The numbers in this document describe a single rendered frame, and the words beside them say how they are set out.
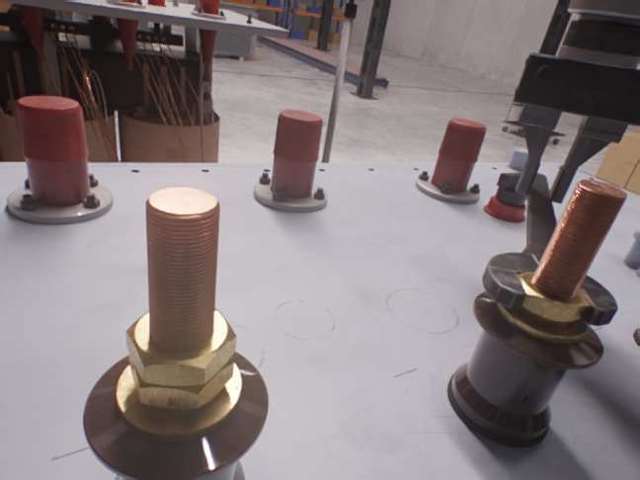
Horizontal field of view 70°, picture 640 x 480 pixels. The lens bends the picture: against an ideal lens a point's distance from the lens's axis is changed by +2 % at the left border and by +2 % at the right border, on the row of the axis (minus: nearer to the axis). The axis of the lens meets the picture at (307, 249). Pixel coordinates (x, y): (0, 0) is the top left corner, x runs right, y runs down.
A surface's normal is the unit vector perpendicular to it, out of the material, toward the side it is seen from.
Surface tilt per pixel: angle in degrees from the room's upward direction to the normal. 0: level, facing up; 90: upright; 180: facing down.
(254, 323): 0
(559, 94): 90
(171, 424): 0
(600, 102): 90
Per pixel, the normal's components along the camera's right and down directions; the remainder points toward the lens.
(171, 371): 0.09, 0.50
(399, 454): 0.14, -0.86
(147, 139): -0.22, 0.44
